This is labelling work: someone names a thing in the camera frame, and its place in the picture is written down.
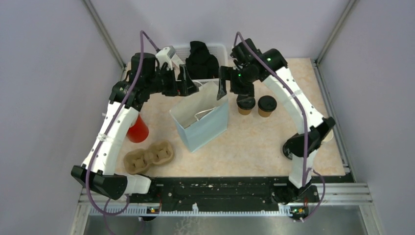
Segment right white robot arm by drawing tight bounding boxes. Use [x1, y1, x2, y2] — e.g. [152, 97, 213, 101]
[217, 38, 336, 202]

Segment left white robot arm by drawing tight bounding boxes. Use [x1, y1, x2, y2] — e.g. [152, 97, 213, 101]
[71, 51, 199, 202]

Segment light blue paper bag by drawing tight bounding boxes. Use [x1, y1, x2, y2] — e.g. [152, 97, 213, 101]
[169, 81, 229, 152]

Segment white plastic basket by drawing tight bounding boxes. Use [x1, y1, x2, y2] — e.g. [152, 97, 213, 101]
[174, 43, 228, 80]

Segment black cloth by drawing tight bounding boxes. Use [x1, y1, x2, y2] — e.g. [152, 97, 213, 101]
[185, 41, 219, 80]

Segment brown pulp cup carrier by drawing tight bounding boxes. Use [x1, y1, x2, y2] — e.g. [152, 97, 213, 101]
[123, 140, 175, 175]

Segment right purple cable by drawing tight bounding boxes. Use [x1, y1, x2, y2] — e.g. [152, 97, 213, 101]
[233, 31, 326, 223]

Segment stack of paper cups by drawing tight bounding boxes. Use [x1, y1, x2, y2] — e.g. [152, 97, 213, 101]
[322, 129, 334, 144]

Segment brown paper coffee cup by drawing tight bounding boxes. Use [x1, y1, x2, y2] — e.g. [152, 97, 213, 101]
[258, 109, 272, 118]

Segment purple cable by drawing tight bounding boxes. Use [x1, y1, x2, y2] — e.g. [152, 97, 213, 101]
[233, 31, 326, 223]
[85, 30, 161, 235]

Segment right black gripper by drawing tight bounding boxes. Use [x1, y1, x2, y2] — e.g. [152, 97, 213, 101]
[217, 65, 258, 103]

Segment red straw holder cup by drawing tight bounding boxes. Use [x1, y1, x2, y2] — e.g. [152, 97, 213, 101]
[126, 115, 149, 143]

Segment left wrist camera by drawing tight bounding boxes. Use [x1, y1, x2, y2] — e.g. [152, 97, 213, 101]
[156, 46, 185, 70]

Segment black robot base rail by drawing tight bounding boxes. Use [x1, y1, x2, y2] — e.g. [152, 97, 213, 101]
[126, 175, 354, 215]

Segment black coffee cup lid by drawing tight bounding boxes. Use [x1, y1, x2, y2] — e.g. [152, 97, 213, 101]
[258, 95, 277, 112]

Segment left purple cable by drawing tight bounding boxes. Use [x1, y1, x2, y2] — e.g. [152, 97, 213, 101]
[85, 30, 161, 235]

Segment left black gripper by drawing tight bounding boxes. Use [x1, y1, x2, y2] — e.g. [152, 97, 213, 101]
[146, 64, 199, 96]

